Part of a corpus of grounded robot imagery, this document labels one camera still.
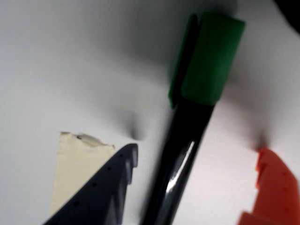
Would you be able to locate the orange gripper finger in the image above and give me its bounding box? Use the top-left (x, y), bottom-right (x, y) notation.
top-left (238, 147), bottom-right (300, 225)

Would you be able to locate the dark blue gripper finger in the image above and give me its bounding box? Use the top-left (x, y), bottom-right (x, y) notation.
top-left (43, 143), bottom-right (139, 225)

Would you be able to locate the green and black marker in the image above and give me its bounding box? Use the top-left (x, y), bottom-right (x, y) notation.
top-left (138, 11), bottom-right (246, 225)

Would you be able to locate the long beige masking tape strip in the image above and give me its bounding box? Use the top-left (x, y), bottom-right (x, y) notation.
top-left (50, 131), bottom-right (115, 216)

